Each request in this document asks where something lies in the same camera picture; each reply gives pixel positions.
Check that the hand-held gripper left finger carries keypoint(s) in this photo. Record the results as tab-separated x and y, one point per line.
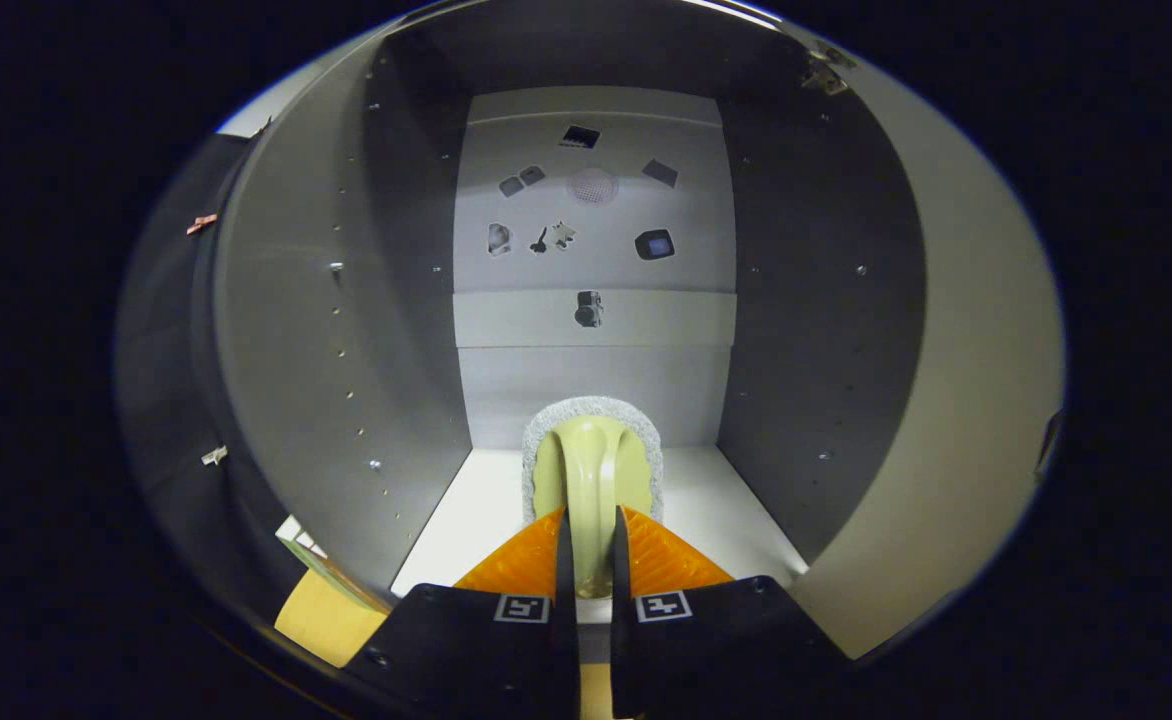
564	640

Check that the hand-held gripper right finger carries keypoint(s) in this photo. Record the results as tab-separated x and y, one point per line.
622	650

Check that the dark grey cabinet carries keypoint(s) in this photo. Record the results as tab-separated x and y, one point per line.
796	300

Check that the silver clothespin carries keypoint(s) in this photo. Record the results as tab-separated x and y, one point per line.
213	455

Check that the black backdrop cloth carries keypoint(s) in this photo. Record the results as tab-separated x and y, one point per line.
161	350

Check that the copper clothespin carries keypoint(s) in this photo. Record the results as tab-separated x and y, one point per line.
201	223

